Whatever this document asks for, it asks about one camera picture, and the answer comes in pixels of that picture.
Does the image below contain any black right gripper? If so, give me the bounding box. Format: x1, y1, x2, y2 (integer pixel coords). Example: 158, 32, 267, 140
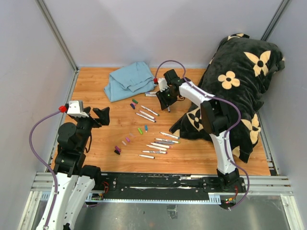
156, 87, 178, 110

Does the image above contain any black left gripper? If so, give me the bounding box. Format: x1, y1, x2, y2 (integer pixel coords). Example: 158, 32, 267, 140
72, 106, 109, 151

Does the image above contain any dark blue marker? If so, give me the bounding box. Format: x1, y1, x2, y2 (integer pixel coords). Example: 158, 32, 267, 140
135, 113, 156, 123

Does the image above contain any grey marker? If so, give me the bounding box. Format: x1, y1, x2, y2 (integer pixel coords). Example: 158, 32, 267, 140
154, 141, 174, 145

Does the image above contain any pink cap marker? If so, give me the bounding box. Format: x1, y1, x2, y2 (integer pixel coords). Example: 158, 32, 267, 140
151, 142, 170, 149

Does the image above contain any peach cap marker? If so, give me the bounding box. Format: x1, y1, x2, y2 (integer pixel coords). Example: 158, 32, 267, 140
146, 145, 167, 151

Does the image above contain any black marker without cap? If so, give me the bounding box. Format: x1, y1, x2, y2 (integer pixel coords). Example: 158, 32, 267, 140
139, 154, 155, 159

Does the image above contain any dark green cap marker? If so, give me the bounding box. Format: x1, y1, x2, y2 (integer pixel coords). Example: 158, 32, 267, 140
141, 105, 160, 116

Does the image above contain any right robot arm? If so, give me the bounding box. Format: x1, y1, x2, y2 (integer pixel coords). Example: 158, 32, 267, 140
154, 69, 239, 192

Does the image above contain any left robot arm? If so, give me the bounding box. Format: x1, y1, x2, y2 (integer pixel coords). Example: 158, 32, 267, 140
37, 101, 110, 230

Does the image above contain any light blue folded cloth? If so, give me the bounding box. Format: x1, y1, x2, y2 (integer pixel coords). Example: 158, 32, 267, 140
104, 62, 155, 102

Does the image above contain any black floral plush blanket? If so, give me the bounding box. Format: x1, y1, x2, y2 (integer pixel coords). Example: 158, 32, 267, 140
169, 33, 286, 163

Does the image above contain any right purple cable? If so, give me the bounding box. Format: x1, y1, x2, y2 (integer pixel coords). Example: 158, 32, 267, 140
155, 59, 250, 211

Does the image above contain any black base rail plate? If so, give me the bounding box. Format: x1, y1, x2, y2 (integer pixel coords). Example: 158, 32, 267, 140
93, 172, 246, 201

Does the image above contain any left corner metal post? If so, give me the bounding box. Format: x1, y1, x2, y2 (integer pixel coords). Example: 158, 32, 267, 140
35, 0, 79, 72

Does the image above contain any corner metal post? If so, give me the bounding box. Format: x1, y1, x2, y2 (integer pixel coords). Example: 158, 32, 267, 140
261, 0, 291, 41
35, 0, 79, 72

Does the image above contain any aluminium frame rail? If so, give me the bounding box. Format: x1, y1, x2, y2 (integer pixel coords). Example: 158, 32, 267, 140
244, 176, 292, 192

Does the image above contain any right corner metal post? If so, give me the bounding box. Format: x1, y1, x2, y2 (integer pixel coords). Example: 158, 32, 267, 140
261, 0, 291, 41

